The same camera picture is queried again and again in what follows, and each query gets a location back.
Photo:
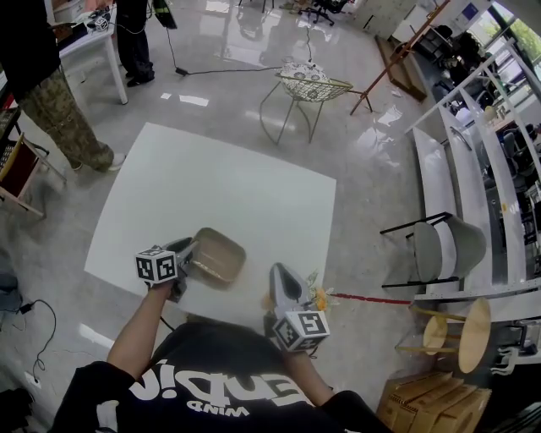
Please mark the wooden easel stand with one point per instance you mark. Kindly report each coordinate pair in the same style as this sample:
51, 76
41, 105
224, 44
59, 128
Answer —
382, 78

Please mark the person's black printed t-shirt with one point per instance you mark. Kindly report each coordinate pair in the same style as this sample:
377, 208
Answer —
220, 380

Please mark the person's right forearm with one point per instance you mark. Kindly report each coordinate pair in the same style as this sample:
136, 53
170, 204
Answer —
310, 380

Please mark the black office chair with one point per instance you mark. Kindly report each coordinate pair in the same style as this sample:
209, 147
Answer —
323, 8

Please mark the spare hand-held gripper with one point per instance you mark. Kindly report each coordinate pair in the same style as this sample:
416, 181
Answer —
100, 22

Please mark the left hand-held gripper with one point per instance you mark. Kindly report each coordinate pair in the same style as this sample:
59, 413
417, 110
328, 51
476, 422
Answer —
156, 266

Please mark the large wooden stool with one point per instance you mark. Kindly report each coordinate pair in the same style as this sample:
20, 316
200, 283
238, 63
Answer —
475, 334

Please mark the wooden frame chair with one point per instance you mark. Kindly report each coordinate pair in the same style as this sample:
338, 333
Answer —
19, 169

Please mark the floral seat cushion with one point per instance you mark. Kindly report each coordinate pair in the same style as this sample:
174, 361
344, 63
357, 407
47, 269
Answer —
302, 76

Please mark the white side table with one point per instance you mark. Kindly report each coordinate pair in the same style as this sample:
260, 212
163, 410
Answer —
95, 40

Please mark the black power adapter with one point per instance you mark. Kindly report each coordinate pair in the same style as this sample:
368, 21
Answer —
181, 71

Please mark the grey upholstered chair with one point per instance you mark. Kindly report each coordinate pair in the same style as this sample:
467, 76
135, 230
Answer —
467, 245

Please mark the red floor tape strip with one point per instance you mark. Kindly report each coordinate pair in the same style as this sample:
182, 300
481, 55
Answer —
372, 299

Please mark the yellow artificial flowers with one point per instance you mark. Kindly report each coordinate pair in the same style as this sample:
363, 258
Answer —
320, 296

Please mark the white shelf unit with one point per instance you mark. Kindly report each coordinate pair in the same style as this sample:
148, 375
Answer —
435, 169

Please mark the small wooden stool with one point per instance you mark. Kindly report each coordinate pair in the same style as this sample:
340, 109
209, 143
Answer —
434, 334

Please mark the brown wooden board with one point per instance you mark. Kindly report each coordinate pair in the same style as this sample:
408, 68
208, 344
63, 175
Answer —
401, 69

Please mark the tan rectangular container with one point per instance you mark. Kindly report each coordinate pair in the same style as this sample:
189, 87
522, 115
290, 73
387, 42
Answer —
220, 255

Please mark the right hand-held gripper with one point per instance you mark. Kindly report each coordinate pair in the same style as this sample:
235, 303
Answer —
287, 304

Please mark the person's left forearm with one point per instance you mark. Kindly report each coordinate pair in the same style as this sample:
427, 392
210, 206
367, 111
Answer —
139, 330

